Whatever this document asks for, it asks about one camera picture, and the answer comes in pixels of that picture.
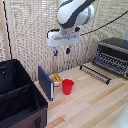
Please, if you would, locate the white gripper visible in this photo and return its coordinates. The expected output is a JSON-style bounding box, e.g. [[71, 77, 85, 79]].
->
[[45, 28, 82, 57]]

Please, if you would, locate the red plastic cup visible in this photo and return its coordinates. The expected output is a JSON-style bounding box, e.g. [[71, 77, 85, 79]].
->
[[61, 78, 75, 96]]

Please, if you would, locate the black toaster oven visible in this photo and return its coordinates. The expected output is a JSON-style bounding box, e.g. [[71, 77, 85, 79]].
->
[[92, 37, 128, 80]]

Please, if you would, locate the yellow banana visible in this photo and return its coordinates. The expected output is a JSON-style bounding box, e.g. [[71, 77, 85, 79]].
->
[[51, 72, 64, 84]]

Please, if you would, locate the white bowl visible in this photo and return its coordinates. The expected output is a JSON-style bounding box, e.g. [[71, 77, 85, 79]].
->
[[49, 73, 65, 88]]

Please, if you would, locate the blue yellow box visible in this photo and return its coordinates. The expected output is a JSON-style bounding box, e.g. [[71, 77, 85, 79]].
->
[[37, 65, 55, 102]]

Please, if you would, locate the beige woven blind backdrop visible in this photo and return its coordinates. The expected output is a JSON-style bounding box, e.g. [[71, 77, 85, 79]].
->
[[0, 0, 128, 83]]

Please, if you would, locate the black fabric storage box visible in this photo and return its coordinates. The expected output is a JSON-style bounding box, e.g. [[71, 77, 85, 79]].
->
[[0, 59, 50, 128]]

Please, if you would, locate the wooden post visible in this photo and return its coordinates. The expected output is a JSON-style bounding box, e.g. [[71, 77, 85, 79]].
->
[[52, 0, 62, 76]]

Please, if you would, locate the black wire oven rack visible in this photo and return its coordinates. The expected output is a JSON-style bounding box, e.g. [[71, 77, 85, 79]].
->
[[79, 64, 112, 85]]

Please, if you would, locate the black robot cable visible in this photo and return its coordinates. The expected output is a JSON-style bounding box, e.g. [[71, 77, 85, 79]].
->
[[79, 10, 128, 37]]

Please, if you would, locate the black vertical frame bar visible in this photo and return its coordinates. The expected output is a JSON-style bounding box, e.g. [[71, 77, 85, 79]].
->
[[2, 0, 13, 62]]

